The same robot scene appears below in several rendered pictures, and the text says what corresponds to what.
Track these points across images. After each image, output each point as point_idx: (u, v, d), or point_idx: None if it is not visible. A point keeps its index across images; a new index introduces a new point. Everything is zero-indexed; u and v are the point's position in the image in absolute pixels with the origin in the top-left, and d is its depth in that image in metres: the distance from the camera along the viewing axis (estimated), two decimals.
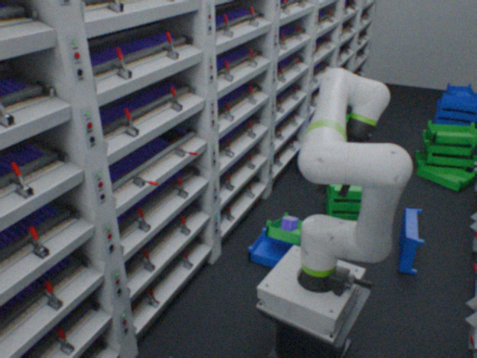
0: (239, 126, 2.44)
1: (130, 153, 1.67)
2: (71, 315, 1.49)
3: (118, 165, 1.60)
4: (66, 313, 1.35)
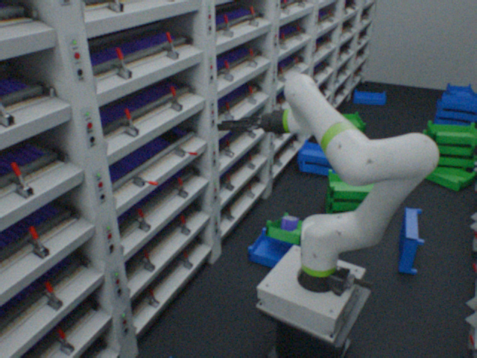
0: None
1: (130, 153, 1.67)
2: (71, 315, 1.49)
3: (118, 165, 1.60)
4: (66, 313, 1.35)
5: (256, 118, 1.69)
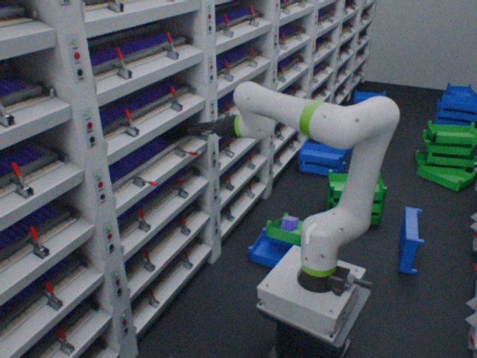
0: None
1: (130, 153, 1.67)
2: (71, 315, 1.49)
3: (118, 165, 1.60)
4: (66, 313, 1.35)
5: (212, 124, 1.77)
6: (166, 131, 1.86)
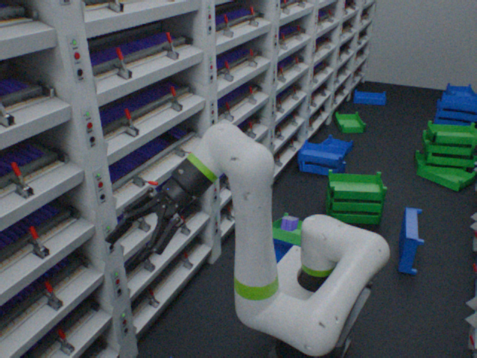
0: (239, 126, 2.44)
1: (130, 153, 1.67)
2: (71, 315, 1.49)
3: (118, 165, 1.60)
4: (66, 313, 1.35)
5: None
6: (168, 132, 1.86)
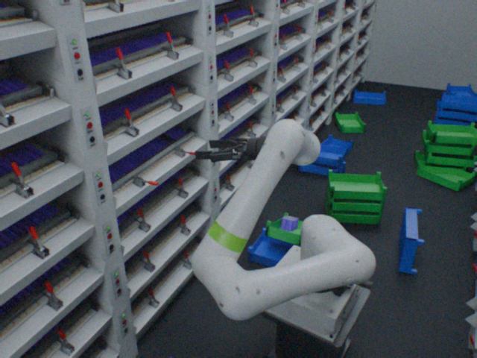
0: (239, 126, 2.44)
1: (130, 153, 1.67)
2: (71, 315, 1.49)
3: (118, 165, 1.60)
4: (66, 313, 1.35)
5: None
6: (168, 132, 1.86)
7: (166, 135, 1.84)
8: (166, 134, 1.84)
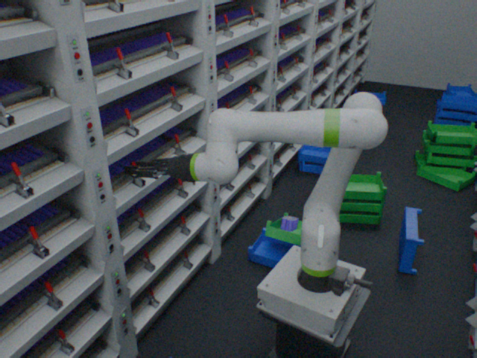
0: None
1: None
2: (71, 315, 1.49)
3: (115, 162, 1.60)
4: (66, 313, 1.35)
5: None
6: None
7: (163, 133, 1.85)
8: (163, 133, 1.84)
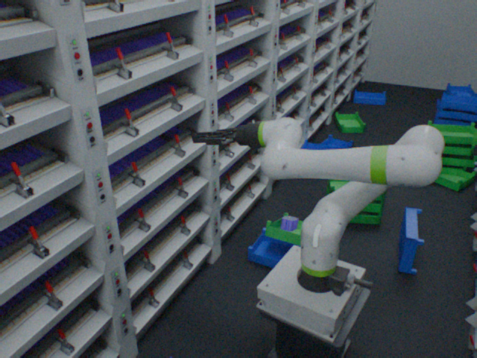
0: (239, 126, 2.44)
1: None
2: (71, 315, 1.49)
3: (115, 162, 1.60)
4: (66, 313, 1.35)
5: None
6: None
7: (163, 133, 1.85)
8: (163, 133, 1.84)
